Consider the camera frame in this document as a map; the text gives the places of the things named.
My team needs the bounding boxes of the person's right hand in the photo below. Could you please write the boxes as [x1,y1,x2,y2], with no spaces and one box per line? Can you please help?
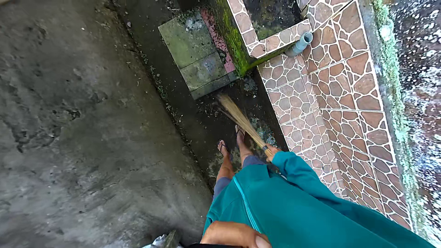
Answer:
[263,144,282,163]

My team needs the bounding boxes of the person's left hand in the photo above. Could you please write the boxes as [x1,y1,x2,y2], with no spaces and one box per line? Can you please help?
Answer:
[201,221,272,248]

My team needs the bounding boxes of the straw stick broom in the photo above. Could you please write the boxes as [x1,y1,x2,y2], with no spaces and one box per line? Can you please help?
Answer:
[217,94,273,158]

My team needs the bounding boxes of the person's right forearm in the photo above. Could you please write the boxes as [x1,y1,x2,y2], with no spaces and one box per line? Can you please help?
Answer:
[272,151,348,207]

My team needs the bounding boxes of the black object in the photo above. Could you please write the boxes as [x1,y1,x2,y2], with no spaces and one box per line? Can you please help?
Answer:
[188,243,243,248]

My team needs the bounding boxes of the person's legs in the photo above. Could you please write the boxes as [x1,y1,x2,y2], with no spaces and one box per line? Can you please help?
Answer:
[212,125,267,202]

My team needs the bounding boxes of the person's body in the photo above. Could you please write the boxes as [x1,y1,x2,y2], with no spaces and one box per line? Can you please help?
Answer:
[202,163,436,248]

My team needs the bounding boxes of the crumpled silver plastic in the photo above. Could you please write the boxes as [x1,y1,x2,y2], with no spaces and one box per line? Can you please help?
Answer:
[142,234,169,248]

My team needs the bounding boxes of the stone-patterned tiled ledge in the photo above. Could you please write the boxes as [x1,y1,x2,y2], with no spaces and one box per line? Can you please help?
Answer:
[258,0,413,231]

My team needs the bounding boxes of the stone-patterned tiled planter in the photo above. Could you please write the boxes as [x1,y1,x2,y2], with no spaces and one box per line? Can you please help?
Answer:
[211,0,312,76]

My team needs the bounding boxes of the grey-blue plastic pipe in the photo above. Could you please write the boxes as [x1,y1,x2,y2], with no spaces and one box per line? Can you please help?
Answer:
[285,32,314,57]

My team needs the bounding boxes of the mossy green tiled slab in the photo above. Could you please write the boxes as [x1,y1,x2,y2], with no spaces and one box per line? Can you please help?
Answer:
[158,10,240,101]

